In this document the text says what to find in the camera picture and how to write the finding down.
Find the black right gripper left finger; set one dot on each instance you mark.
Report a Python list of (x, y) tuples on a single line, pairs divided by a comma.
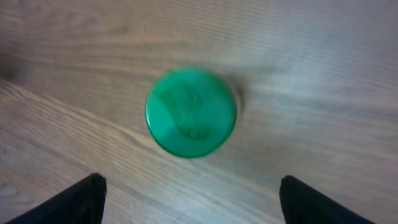
[(81, 203)]

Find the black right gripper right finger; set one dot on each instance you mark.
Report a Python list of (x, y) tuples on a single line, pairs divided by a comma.
[(302, 204)]

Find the green lid white jar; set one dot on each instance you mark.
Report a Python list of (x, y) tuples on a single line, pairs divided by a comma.
[(190, 111)]

